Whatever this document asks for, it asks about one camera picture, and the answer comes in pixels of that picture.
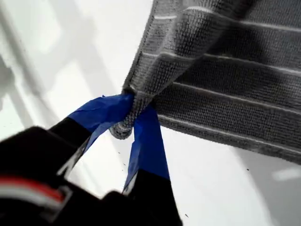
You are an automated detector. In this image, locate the grey striped towel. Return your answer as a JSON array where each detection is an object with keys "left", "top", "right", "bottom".
[{"left": 109, "top": 0, "right": 301, "bottom": 165}]

